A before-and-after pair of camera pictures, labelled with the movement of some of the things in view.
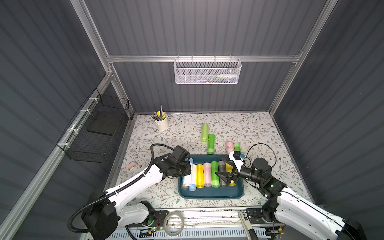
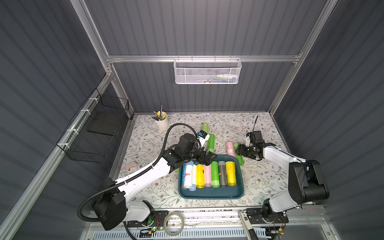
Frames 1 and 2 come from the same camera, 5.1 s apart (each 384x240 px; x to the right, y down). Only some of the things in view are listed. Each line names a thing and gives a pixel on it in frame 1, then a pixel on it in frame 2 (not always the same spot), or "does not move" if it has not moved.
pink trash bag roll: x=207 y=174 does not move
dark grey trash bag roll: x=222 y=168 does not move
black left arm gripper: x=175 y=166 -> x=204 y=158
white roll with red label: x=187 y=180 does not move
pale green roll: x=215 y=182 does not move
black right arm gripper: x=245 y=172 -> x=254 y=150
